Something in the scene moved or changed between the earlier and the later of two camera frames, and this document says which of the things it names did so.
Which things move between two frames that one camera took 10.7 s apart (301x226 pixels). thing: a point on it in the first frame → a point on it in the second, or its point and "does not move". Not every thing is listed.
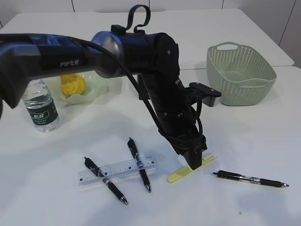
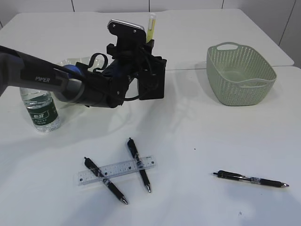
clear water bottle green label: (38, 100) does not move
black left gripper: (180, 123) → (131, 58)
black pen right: (234, 176) does not move
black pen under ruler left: (91, 166) does not move
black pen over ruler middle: (141, 169) does not move
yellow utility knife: (187, 170) → (152, 17)
